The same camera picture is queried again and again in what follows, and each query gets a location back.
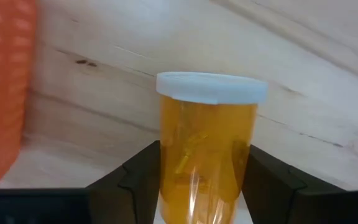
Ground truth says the orange plastic slotted basket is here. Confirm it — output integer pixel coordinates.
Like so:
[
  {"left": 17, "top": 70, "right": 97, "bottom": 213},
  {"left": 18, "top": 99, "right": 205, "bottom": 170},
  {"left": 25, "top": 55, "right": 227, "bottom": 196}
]
[{"left": 0, "top": 0, "right": 39, "bottom": 190}]

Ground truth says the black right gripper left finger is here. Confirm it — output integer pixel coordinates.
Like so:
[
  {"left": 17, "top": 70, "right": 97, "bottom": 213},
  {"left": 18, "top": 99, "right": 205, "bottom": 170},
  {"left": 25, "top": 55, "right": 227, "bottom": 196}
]
[{"left": 86, "top": 140, "right": 162, "bottom": 224}]

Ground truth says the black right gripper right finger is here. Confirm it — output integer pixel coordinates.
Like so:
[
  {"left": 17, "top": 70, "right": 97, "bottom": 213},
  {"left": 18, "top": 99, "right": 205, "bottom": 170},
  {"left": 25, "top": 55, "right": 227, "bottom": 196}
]
[{"left": 242, "top": 144, "right": 347, "bottom": 224}]

